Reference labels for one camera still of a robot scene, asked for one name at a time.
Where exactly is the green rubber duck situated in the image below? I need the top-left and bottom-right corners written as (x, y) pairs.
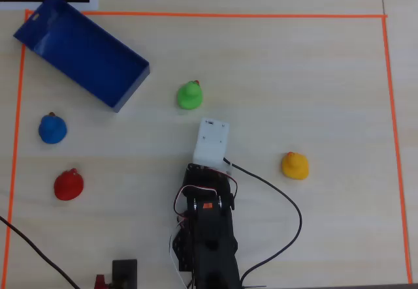
top-left (176, 80), bottom-right (204, 111)

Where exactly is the blue plastic box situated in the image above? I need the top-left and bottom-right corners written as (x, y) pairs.
top-left (12, 0), bottom-right (151, 114)

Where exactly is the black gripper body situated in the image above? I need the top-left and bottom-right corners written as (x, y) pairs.
top-left (182, 162), bottom-right (236, 212)

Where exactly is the blue rubber duck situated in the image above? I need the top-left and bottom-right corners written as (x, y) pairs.
top-left (38, 112), bottom-right (68, 145)

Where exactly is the long orange tape strip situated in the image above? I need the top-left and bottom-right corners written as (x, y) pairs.
top-left (24, 8), bottom-right (389, 20)

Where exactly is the thick black cable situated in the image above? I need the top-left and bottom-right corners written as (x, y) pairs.
top-left (0, 215), bottom-right (81, 289)

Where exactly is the black stand clamp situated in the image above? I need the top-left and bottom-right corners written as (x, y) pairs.
top-left (111, 258), bottom-right (138, 289)

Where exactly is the black camera cable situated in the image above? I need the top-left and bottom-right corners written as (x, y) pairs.
top-left (223, 157), bottom-right (303, 286)

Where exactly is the yellow rubber duck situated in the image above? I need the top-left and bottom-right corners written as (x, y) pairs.
top-left (281, 151), bottom-right (310, 181)

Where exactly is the red rubber duck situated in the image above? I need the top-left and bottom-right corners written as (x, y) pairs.
top-left (53, 168), bottom-right (85, 202)

